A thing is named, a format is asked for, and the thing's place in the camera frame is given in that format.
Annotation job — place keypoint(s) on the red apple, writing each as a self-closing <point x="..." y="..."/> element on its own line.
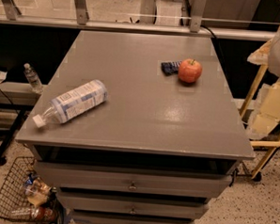
<point x="189" y="70"/>

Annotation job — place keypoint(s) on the grey drawer cabinet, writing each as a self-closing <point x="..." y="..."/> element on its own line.
<point x="150" y="120"/>

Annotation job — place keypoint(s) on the blue snack wrapper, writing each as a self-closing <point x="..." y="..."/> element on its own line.
<point x="170" y="68"/>

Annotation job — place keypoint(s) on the clear plastic bottle white label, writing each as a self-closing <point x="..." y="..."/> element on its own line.
<point x="73" y="103"/>

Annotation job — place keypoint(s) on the top grey drawer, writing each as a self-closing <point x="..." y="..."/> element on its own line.
<point x="157" y="182"/>

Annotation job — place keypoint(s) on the grey drawer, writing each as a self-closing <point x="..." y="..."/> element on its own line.
<point x="94" y="218"/>
<point x="132" y="205"/>
<point x="157" y="182"/>

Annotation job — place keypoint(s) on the small upright water bottle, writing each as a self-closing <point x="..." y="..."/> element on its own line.
<point x="33" y="78"/>

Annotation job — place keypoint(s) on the middle grey drawer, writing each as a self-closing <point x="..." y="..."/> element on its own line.
<point x="132" y="205"/>

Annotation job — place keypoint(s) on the bottom grey drawer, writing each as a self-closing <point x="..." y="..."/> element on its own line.
<point x="94" y="218"/>

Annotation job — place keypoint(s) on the snack bag in basket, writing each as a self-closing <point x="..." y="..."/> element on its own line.
<point x="36" y="191"/>

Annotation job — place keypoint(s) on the red bottle in basket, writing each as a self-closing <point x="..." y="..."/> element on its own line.
<point x="34" y="213"/>

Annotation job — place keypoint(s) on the metal railing with glass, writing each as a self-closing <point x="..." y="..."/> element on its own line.
<point x="227" y="19"/>

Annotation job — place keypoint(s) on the black wire basket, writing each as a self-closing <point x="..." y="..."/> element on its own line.
<point x="12" y="195"/>

